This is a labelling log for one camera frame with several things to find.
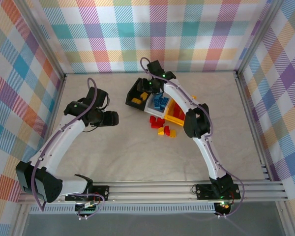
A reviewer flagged wide aluminium frame rail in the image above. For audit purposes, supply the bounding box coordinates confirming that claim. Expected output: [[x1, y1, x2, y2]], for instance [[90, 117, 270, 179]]
[[17, 180, 288, 205]]

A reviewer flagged plaid backdrop cloth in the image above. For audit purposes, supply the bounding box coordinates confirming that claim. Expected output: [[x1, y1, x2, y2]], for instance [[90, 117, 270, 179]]
[[27, 0, 271, 74], [238, 0, 295, 236], [0, 0, 64, 236]]

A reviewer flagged aluminium frame post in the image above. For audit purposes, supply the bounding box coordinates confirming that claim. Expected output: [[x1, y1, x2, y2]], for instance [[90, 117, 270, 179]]
[[13, 0, 67, 79], [235, 0, 286, 78]]

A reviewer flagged yellow plastic bin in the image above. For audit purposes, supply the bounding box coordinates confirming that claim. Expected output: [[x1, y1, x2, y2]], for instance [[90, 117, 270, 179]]
[[164, 94, 197, 126]]

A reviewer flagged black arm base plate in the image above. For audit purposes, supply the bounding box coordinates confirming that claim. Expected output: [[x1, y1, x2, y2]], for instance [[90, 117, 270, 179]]
[[65, 185, 110, 201], [195, 183, 241, 200]]

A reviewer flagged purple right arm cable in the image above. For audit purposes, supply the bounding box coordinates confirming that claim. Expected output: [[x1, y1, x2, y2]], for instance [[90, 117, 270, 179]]
[[140, 57, 246, 218]]

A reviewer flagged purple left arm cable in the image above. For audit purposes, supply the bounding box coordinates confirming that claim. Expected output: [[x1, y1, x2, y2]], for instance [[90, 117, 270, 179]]
[[30, 78, 105, 219]]

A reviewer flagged black plastic bin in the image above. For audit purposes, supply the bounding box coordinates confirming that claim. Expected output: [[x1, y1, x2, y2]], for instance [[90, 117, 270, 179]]
[[125, 77, 151, 112]]

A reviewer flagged aluminium table side rail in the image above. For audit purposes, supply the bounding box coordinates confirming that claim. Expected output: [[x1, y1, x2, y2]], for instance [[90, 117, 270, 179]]
[[33, 73, 68, 185], [235, 71, 272, 182]]

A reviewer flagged small controller circuit board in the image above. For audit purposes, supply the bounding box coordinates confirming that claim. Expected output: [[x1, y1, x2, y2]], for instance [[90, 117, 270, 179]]
[[215, 201, 231, 215], [75, 200, 100, 218]]

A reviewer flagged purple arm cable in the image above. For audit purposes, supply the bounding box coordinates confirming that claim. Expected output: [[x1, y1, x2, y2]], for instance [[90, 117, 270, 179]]
[[30, 78, 105, 219], [140, 57, 246, 218]]

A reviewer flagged white plastic bin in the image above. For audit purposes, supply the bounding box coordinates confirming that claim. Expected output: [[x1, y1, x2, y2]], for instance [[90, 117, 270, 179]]
[[144, 92, 173, 119]]

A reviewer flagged grey slotted cable duct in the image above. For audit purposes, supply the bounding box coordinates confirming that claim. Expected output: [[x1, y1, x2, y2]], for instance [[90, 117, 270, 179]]
[[29, 203, 216, 214]]

